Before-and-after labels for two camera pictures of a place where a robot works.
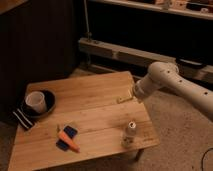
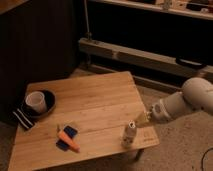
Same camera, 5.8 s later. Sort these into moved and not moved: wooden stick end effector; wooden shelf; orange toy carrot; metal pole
Moved: wooden stick end effector
Not moved: wooden shelf; orange toy carrot; metal pole
